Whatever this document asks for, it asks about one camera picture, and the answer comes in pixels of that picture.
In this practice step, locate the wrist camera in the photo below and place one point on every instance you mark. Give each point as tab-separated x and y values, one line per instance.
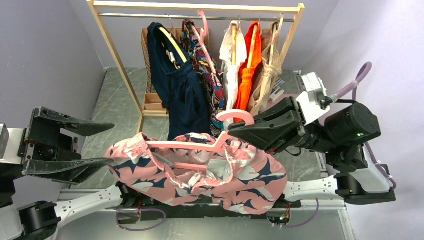
310	99
10	142

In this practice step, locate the orange shorts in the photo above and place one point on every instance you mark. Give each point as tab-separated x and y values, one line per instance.
246	75

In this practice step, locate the pink patterned shorts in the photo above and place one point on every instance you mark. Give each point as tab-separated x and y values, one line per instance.
240	178

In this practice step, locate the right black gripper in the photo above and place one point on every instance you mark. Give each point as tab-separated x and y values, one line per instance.
276	130

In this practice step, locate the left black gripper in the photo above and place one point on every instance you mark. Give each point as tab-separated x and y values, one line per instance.
50	150

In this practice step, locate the navy blue garment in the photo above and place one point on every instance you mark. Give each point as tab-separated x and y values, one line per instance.
181	123

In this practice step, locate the beige garment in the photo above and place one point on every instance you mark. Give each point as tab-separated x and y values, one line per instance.
256	103

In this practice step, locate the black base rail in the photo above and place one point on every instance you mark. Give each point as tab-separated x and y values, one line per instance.
201	208

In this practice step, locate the colourful patterned garment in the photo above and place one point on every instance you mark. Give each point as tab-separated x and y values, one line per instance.
210	77

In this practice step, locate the pink clipboard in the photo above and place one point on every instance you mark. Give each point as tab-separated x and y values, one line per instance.
281	99

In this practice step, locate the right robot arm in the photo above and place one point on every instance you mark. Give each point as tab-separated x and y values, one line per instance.
343	139

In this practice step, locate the yellow hanger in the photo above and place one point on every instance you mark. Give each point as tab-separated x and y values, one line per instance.
174	43

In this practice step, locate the wooden hanger in orange shorts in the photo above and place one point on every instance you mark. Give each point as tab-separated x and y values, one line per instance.
252	46

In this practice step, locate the wooden clothes rack frame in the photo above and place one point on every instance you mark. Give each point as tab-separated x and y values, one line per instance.
291	15

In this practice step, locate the wooden hanger in white garment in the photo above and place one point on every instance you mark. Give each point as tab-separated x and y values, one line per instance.
234	28

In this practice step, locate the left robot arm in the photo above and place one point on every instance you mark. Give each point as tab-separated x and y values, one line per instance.
42	219

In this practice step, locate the white garment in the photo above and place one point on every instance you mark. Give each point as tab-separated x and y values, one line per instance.
231	72

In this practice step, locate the metal hanging rod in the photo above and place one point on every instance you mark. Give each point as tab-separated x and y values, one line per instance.
182	17

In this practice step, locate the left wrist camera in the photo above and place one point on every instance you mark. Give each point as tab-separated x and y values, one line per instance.
10	142

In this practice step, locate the wooden hanger in beige garment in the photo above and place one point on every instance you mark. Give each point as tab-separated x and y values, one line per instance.
272	64

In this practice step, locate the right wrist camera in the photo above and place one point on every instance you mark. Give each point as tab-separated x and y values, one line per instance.
310	99

